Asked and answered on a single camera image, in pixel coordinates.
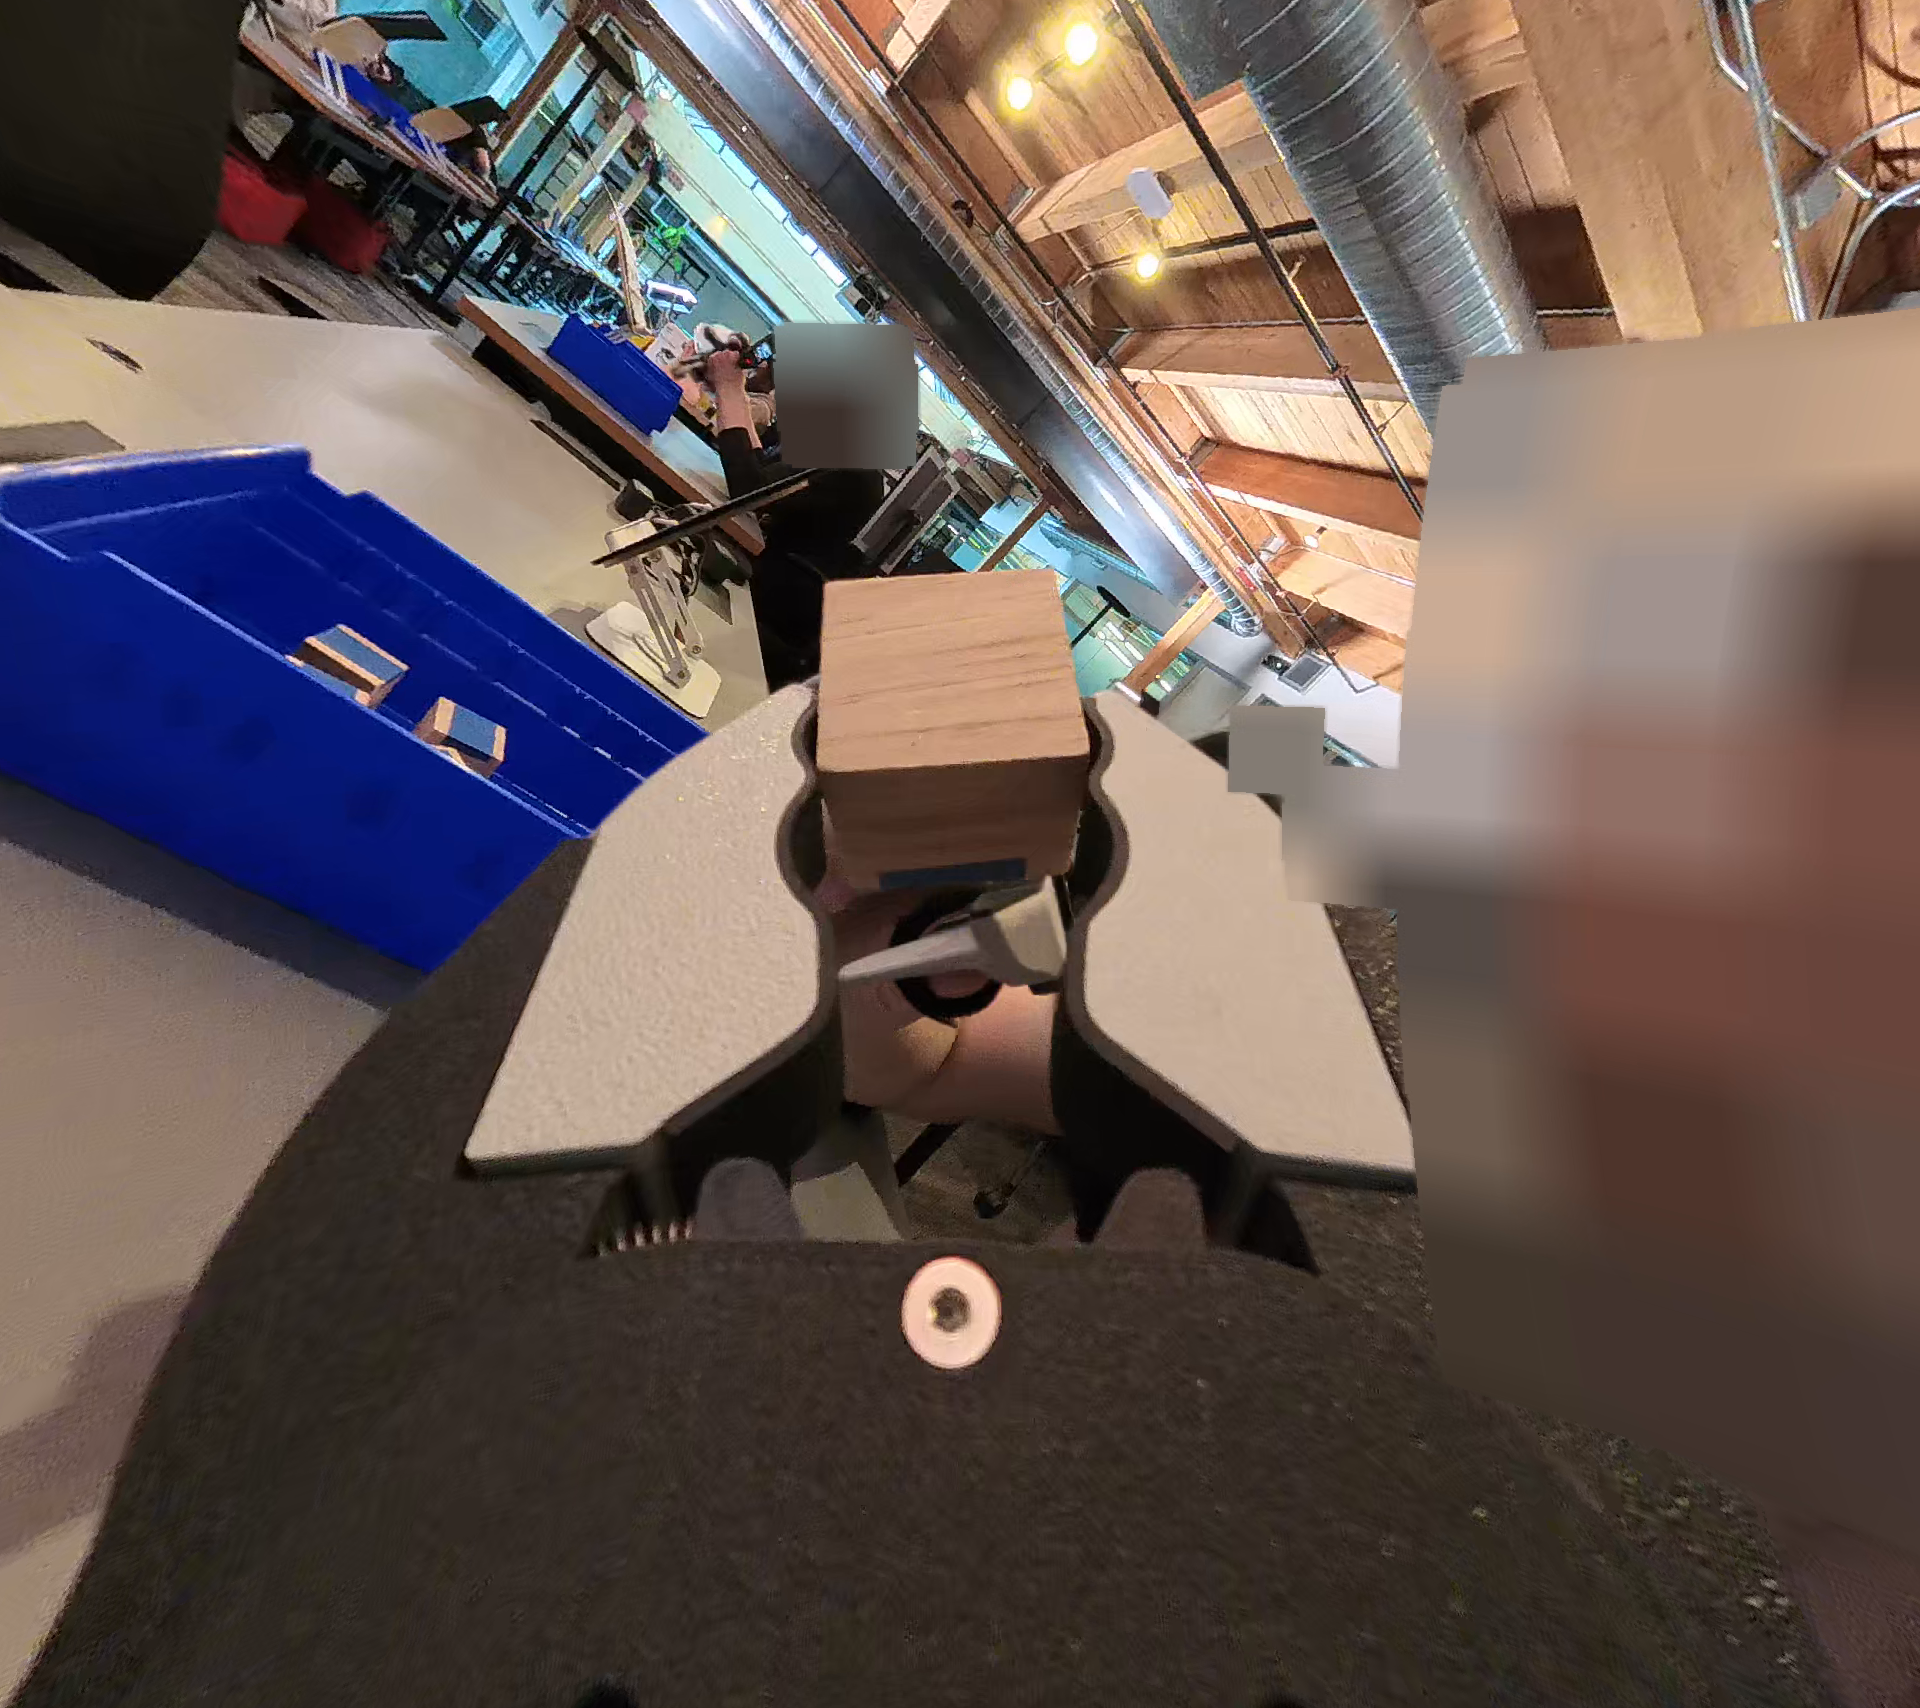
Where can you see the wooden table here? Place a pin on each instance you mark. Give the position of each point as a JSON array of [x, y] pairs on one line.
[[601, 418]]

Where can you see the wooden cube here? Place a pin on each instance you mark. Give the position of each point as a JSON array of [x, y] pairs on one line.
[[952, 719], [463, 737], [353, 660]]

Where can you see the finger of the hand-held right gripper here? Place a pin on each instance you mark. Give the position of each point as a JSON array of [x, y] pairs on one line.
[[1034, 937]]

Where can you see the metal table screw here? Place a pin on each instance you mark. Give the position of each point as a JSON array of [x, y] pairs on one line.
[[114, 354]]

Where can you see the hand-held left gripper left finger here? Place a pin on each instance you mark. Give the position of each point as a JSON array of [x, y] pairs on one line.
[[661, 988]]

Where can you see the black column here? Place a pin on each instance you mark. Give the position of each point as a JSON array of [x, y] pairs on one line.
[[104, 42]]

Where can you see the blue plastic bin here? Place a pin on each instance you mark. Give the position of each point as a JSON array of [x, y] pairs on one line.
[[615, 372], [225, 808]]

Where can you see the person's right hand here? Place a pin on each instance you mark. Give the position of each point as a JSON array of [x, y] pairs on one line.
[[961, 1063]]

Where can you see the red plastic crate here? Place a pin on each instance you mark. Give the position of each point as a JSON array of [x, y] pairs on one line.
[[263, 196], [345, 230]]

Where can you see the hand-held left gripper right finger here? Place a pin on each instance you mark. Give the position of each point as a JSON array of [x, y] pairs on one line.
[[1214, 1003]]

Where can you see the white document stand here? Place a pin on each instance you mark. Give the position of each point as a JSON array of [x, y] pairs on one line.
[[661, 642]]

